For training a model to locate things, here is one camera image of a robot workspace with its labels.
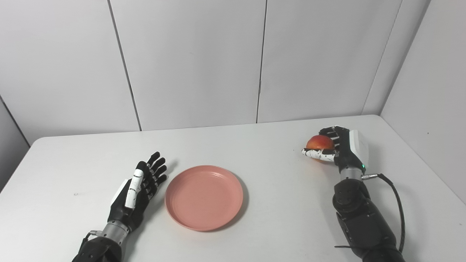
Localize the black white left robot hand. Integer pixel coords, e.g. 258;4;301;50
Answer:
108;152;167;233

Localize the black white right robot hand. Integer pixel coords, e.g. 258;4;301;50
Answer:
301;126;369;173

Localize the red yellow pomegranate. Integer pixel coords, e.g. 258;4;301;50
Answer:
306;135;335;162

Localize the pink round plate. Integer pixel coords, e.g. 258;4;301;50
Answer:
165;165;244;232

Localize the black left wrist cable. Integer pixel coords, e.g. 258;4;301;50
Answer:
81;230;103;251

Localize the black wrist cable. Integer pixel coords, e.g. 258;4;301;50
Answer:
335;174;406;253
81;230;103;251

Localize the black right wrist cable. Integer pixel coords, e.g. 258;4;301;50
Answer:
335;174;406;253

